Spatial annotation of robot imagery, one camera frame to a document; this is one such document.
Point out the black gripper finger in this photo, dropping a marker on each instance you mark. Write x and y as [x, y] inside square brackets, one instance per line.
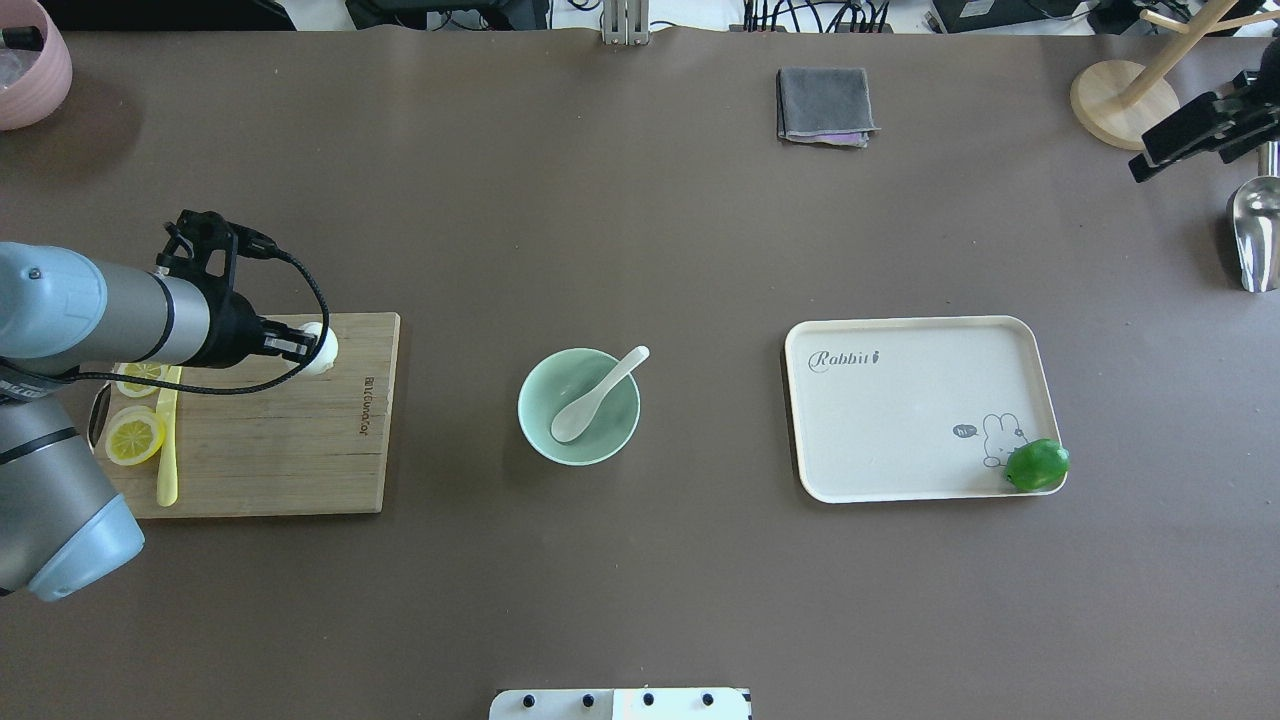
[1229, 126]

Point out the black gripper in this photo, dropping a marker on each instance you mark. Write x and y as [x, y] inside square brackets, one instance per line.
[234, 327]

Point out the white steamed bun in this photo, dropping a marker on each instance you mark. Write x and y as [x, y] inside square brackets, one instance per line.
[321, 358]

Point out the white ceramic spoon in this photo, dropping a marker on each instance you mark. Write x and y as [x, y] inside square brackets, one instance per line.
[571, 421]

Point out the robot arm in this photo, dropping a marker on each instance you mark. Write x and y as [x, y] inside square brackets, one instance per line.
[67, 320]

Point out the green ceramic bowl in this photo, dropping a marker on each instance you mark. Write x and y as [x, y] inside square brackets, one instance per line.
[560, 379]

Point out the pink bowl with ice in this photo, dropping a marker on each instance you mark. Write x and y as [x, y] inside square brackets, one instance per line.
[35, 83]

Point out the metal scoop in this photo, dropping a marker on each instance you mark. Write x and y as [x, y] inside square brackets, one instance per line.
[1254, 210]

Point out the wooden cutting board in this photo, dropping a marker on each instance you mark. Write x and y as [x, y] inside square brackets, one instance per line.
[317, 444]

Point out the wooden cup stand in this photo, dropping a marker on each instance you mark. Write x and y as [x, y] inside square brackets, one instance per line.
[1118, 100]

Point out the lemon slice left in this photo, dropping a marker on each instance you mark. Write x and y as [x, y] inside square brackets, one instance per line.
[133, 387]

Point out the lemon slice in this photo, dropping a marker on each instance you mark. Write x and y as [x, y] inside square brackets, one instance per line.
[134, 435]
[133, 387]

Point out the yellow plastic knife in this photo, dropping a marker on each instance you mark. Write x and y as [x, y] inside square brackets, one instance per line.
[167, 482]

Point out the lemon slice right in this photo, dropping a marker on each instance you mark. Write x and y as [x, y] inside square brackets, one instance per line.
[134, 435]

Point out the green lime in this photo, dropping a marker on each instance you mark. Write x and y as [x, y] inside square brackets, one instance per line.
[1041, 464]

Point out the grey folded cloth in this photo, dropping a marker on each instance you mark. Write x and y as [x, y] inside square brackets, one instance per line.
[824, 106]

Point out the cream plastic tray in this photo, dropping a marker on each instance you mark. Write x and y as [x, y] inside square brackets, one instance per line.
[907, 409]

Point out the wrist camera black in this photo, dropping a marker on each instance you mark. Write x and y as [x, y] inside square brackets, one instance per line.
[203, 248]

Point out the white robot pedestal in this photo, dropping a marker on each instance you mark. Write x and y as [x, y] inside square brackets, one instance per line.
[623, 703]

